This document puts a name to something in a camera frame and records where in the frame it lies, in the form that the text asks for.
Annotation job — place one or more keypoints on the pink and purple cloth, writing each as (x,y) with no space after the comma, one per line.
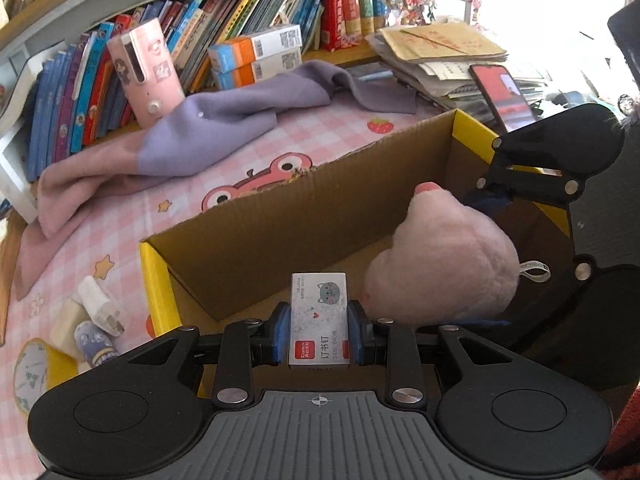
(210,125)

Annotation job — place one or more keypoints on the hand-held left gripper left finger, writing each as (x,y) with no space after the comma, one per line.
(281,334)

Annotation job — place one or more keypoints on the brown paper envelope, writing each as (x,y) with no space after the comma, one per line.
(450,42)

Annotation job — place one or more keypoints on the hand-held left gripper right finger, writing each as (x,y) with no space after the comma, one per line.
(356,334)

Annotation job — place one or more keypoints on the row of colourful books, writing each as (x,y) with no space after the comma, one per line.
(90,95)

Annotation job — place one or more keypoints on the stack of loose papers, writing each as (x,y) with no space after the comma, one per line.
(440,80)

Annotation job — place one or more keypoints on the red boxed book set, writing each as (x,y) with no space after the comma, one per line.
(350,15)

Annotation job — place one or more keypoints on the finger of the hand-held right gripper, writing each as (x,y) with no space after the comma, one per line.
(487,201)
(480,325)

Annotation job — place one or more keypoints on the orange and blue carton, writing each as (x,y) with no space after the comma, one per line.
(255,45)
(260,71)

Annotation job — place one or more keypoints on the person's red garment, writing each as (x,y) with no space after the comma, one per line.
(629,435)

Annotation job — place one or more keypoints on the small white staple box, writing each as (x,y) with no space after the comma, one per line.
(320,315)

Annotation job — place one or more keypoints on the pink plush toy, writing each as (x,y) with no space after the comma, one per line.
(450,255)

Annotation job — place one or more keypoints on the smartphone with red screen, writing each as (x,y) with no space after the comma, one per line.
(502,97)

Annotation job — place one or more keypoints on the pink checked printed tablecloth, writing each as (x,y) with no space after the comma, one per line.
(150,220)

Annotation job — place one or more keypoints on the yellow cardboard box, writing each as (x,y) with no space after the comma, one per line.
(280,230)

